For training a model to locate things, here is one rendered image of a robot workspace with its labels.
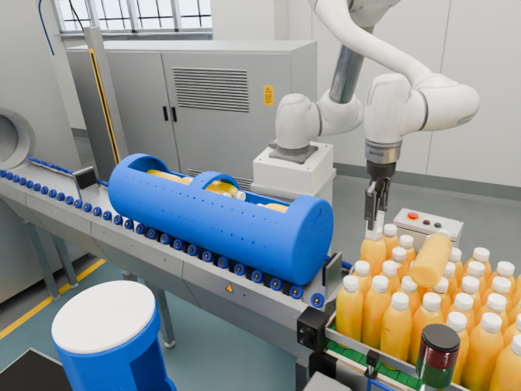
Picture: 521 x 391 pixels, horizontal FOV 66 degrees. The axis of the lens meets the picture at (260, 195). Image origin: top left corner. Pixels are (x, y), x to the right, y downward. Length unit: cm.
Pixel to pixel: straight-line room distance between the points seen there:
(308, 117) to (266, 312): 84
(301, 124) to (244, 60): 125
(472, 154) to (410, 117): 303
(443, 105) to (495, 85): 281
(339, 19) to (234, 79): 180
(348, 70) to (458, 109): 66
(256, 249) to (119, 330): 45
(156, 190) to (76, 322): 54
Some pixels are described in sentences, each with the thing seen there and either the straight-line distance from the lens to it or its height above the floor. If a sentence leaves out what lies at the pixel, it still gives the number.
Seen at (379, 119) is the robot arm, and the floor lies 153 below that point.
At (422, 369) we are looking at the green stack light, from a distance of 85.
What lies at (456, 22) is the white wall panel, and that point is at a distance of 381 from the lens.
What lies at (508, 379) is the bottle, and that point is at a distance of 110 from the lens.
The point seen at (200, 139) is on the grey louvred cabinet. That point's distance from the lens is 334.
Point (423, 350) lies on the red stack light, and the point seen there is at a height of 123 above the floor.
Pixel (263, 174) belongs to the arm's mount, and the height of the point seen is 106.
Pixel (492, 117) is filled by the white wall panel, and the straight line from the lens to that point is 394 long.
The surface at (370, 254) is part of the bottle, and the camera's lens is 120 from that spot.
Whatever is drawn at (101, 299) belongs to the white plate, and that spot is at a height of 104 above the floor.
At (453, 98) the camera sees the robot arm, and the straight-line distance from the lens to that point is 109.
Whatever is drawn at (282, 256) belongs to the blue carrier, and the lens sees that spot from 120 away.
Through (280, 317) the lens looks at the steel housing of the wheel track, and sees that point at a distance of 138.
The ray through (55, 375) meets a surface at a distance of 245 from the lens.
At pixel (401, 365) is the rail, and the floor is 97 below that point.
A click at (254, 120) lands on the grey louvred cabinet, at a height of 96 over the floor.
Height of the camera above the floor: 182
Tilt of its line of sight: 27 degrees down
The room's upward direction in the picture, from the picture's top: 4 degrees counter-clockwise
